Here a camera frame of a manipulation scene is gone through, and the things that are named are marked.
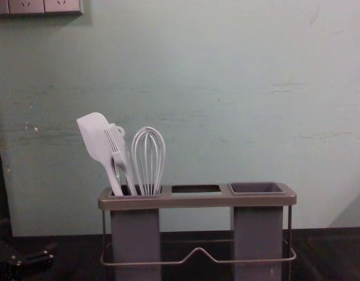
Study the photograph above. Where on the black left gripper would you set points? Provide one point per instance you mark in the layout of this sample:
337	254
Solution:
2	263

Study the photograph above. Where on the grey plastic utensil cup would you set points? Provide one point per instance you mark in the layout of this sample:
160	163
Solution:
257	234
135	234

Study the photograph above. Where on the white utensil with loop end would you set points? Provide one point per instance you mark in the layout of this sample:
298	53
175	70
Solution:
127	164

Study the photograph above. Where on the white silicone spatula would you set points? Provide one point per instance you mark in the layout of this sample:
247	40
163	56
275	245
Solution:
92	131

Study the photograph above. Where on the white whisk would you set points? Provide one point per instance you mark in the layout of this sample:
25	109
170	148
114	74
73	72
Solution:
148	164

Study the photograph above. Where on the grey rack with steel bars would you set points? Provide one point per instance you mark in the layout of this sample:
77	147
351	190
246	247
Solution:
197	199

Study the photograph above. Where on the black table cloth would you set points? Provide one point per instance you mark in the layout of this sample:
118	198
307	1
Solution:
320	257

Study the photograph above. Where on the white wall socket plate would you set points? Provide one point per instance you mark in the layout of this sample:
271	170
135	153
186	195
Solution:
62	4
26	5

